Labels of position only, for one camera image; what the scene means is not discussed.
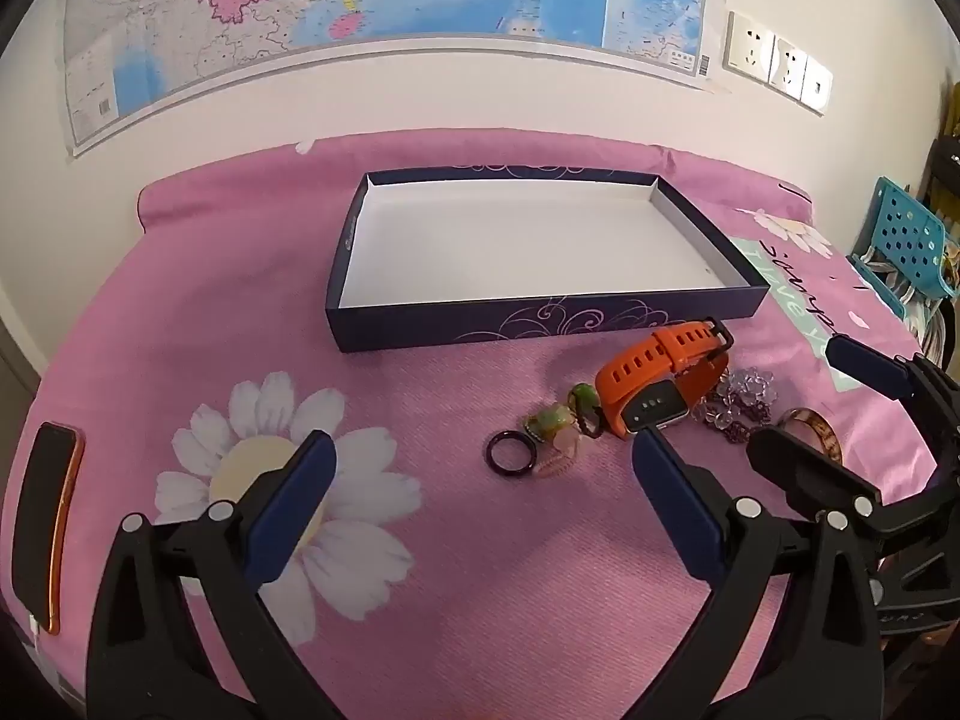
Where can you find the beige tape strip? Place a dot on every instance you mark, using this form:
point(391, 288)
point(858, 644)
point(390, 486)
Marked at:
point(718, 88)

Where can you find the pink stone charm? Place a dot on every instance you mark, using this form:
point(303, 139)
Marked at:
point(559, 459)

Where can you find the grey wooden door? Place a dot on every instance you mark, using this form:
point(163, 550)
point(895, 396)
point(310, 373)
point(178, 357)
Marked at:
point(15, 367)

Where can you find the black phone orange case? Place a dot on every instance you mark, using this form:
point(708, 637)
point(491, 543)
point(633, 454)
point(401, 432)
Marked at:
point(45, 525)

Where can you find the pink floral bedsheet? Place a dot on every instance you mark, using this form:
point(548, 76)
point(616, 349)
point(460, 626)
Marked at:
point(487, 577)

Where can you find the teal plastic basket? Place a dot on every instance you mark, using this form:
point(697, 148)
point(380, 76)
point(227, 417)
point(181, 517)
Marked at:
point(900, 232)

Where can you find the white striped bundle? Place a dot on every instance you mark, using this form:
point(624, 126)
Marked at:
point(934, 330)

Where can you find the dark storage shelf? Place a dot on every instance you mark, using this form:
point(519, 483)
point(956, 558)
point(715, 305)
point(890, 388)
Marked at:
point(946, 165)

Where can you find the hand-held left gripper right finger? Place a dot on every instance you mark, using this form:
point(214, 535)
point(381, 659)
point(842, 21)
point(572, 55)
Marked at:
point(675, 510)

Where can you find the orange smartwatch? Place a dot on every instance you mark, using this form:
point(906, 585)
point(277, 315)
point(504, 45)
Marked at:
point(637, 367)

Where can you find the green jade pendant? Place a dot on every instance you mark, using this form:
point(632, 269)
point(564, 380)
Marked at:
point(553, 420)

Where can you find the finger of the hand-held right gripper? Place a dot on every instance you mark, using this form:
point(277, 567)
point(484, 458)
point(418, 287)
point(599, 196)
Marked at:
point(862, 367)
point(795, 465)

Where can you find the navy blue cardboard box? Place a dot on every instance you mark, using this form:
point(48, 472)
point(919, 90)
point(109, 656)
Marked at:
point(525, 240)

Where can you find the white wall socket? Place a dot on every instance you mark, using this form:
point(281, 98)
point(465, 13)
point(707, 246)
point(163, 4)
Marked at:
point(817, 86)
point(789, 66)
point(750, 45)

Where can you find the tortoiseshell bangle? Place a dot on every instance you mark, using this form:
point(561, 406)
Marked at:
point(823, 429)

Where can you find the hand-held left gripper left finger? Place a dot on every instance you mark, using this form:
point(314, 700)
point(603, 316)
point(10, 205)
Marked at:
point(289, 521)

